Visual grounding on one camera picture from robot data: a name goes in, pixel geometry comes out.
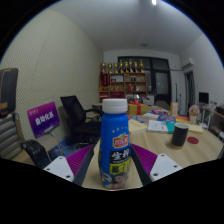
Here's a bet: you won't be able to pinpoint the small upright card stand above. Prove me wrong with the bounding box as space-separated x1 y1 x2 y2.
169 101 179 117

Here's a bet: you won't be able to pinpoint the black cup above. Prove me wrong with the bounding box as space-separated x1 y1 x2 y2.
170 122 190 150

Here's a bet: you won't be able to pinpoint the flat round red coaster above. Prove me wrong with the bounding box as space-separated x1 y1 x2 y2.
186 135 200 145

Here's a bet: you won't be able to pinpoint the yellow gift box red ribbon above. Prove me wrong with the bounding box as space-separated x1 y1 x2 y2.
127 99 149 117

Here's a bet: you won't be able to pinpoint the white paper sheet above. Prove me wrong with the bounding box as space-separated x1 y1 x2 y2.
146 119 169 134

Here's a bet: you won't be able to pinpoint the wooden shelf unit with trophies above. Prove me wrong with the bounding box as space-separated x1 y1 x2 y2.
98 59 148 103

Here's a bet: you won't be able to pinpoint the grey striped office chair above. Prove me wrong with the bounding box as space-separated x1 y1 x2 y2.
0 68 51 169

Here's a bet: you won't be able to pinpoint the wide beige book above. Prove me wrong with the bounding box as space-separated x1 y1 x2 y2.
186 123 204 134

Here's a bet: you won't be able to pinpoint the pink box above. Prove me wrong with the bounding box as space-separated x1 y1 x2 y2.
151 108 169 116

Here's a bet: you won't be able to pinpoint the orange book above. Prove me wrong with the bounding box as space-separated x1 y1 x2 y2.
174 115 191 124

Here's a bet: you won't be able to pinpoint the dark glass door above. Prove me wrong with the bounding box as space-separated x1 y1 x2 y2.
117 56 172 108

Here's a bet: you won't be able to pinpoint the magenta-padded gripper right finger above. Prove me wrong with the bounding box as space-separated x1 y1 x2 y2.
129 143 184 187

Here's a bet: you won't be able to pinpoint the white air conditioner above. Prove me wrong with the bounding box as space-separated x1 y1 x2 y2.
180 57 195 72

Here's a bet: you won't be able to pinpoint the small beige book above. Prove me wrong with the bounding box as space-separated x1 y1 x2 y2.
128 118 148 135

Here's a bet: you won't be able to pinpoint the cluttered side desk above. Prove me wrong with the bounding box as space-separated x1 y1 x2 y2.
199 104 224 134

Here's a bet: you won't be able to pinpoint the pink flowers in white pot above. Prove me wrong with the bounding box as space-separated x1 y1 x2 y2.
188 104 201 126

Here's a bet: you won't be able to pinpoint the black office chair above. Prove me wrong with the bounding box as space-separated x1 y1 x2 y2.
60 95 103 146

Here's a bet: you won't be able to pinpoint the blue white-capped drink bottle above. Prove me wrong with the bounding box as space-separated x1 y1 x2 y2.
97 98 134 191

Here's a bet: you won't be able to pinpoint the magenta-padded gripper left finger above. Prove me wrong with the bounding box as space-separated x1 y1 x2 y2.
43 143 96 187

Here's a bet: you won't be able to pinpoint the purple sign board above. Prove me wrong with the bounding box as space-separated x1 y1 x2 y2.
26 101 61 139

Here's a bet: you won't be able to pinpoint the black computer monitor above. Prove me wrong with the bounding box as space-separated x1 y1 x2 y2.
198 91 210 106

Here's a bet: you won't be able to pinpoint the black microphone stand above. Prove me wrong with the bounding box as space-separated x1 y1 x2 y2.
173 83 183 104

